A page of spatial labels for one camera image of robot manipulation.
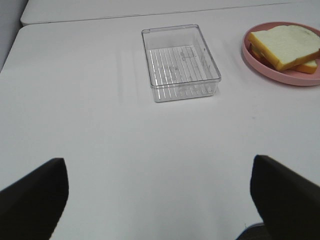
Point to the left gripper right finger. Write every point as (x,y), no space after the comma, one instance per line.
(288,203)

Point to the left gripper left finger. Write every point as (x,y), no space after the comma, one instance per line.
(31,207)

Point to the bread slice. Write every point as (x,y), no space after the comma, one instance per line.
(286,46)
(309,67)

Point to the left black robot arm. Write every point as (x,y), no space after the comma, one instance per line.
(252,232)

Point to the pink round plate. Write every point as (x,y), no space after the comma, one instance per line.
(289,77)

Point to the left clear plastic tray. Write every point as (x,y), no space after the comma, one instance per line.
(180,64)

